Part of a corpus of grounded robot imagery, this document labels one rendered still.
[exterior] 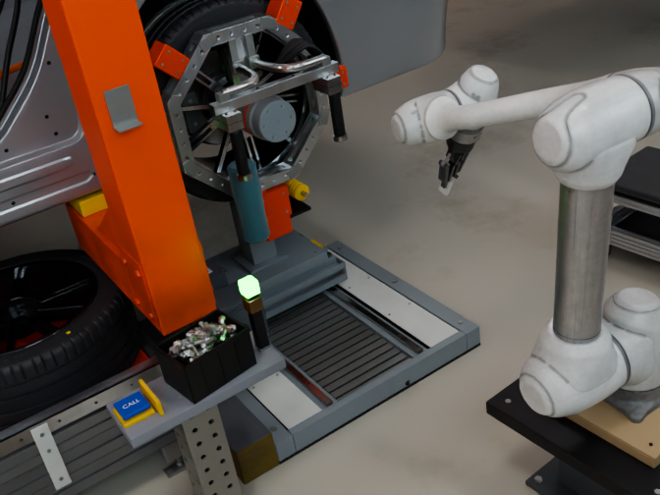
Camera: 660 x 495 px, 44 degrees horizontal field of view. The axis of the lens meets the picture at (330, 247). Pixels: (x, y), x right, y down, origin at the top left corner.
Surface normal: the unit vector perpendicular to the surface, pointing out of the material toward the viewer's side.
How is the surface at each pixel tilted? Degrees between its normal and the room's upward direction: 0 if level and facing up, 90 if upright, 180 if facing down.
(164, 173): 90
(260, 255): 90
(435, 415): 0
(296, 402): 0
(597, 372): 90
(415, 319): 0
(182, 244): 90
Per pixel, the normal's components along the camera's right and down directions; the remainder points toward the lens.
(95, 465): 0.56, 0.35
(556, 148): -0.89, 0.24
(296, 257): -0.15, -0.85
